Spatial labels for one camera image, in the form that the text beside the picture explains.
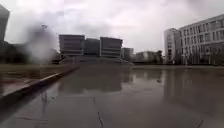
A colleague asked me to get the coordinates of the row of dark trees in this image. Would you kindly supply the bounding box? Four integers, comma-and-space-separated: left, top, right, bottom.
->
0, 41, 62, 65

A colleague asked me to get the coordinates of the dark wide building with steps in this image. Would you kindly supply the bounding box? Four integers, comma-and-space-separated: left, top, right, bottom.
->
58, 33, 134, 66

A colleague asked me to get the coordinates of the dark tall building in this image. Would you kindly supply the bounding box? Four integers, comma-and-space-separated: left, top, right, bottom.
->
0, 3, 11, 44

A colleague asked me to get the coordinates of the wet grey paved plaza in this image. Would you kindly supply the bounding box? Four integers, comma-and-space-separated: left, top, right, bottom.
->
0, 64, 224, 128

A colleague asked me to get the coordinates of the low stone kerb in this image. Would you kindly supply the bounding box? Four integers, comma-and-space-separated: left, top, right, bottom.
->
0, 65, 81, 105

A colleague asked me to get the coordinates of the row of low buildings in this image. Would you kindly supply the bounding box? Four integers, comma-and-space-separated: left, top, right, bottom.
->
120, 47, 164, 65

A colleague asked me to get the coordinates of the pale building with grid windows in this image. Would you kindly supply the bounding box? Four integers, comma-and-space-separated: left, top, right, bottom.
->
163, 13, 224, 66

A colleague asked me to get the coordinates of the grass bed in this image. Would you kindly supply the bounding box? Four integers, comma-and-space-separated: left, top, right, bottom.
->
0, 63, 78, 84

